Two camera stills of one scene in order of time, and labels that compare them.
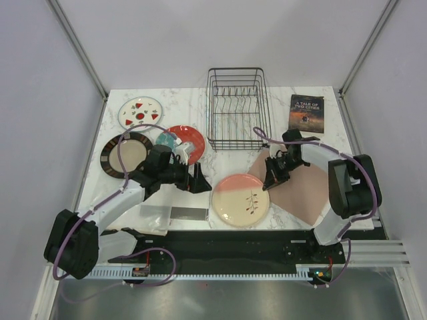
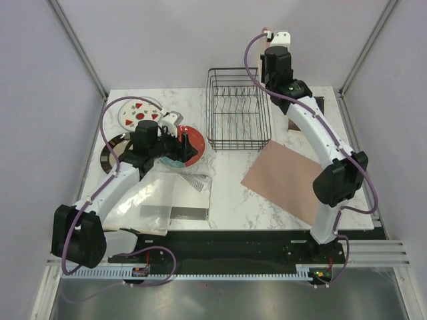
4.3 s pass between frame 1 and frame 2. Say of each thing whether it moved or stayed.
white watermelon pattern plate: stayed
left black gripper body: moved
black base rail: stayed
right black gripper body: moved
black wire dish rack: stayed
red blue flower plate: stayed
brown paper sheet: stayed
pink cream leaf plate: moved
